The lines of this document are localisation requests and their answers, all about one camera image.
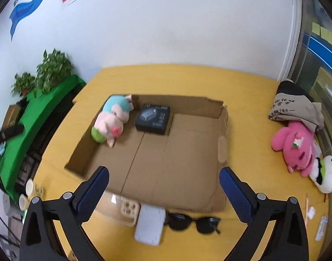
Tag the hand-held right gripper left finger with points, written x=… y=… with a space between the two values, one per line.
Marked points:
x=91 y=193

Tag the black sunglasses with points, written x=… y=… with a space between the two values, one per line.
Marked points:
x=179 y=221

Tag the yellow sticky notes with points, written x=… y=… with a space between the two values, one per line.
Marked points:
x=325 y=32

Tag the pink plush toy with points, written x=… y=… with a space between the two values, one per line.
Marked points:
x=293 y=146

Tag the blue wave wall poster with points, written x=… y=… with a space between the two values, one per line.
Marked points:
x=27 y=6

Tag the black product box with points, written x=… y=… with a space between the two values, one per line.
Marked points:
x=153 y=119

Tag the grey printed shirt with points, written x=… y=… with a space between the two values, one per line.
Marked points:
x=285 y=106

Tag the white paper packet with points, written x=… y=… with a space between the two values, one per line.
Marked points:
x=321 y=228

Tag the paper cup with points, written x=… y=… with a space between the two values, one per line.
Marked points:
x=23 y=202
x=29 y=187

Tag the white power bank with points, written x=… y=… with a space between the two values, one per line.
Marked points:
x=149 y=225

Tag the small green potted plant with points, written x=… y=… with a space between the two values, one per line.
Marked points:
x=23 y=83

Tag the panda plush toy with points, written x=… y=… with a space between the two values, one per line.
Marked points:
x=326 y=179

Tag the glass partition with blue stripe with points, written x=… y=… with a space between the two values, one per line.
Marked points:
x=318 y=59

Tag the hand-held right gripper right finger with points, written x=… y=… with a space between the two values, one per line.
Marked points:
x=236 y=195

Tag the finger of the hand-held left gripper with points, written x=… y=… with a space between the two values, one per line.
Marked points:
x=5 y=134

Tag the black cloth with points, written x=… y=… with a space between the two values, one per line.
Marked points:
x=288 y=87

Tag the pink and blue pig plush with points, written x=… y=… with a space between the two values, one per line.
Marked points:
x=111 y=119

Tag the thin pale pen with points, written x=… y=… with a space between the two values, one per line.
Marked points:
x=306 y=212

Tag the green covered side table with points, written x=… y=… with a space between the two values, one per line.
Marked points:
x=32 y=130

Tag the large green potted plant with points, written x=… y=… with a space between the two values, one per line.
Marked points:
x=53 y=69

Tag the clear phone case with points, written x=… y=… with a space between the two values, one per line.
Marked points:
x=119 y=212

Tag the small brown cardboard box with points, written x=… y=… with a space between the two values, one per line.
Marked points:
x=12 y=117

